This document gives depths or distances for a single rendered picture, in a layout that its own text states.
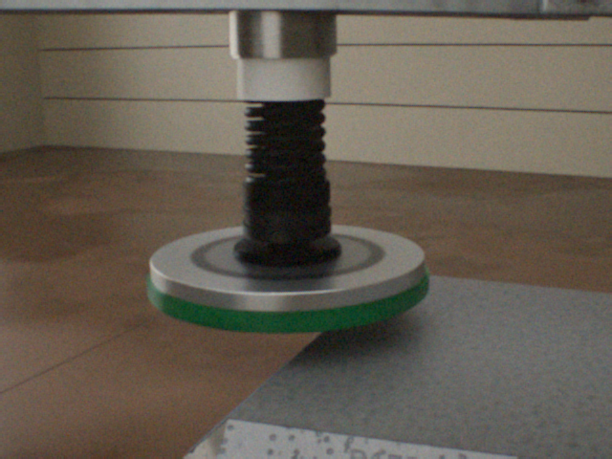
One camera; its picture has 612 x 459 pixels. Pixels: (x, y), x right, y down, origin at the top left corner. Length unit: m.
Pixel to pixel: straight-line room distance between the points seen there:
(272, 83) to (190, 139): 7.51
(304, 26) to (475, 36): 6.27
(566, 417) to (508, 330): 0.15
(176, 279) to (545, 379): 0.26
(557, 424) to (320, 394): 0.15
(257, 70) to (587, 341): 0.31
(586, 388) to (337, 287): 0.18
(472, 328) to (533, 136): 6.15
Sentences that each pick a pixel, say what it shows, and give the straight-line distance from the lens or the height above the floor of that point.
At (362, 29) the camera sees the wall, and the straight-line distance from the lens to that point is 7.19.
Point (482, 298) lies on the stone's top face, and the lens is 0.74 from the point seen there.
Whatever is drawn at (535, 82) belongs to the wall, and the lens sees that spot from 6.76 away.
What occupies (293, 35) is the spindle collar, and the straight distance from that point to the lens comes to 0.60.
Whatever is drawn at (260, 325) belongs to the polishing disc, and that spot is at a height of 0.88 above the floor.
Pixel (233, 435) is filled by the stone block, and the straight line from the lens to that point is 0.51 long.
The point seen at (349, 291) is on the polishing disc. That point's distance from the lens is 0.57.
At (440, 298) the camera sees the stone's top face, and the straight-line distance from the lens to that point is 0.74.
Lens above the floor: 1.06
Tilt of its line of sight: 13 degrees down
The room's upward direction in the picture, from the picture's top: 1 degrees counter-clockwise
